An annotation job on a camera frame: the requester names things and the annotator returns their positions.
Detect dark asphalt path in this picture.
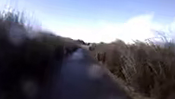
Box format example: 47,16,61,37
38,38,168,99

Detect tall dry reeds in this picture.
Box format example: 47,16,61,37
81,8,175,99
0,0,88,99

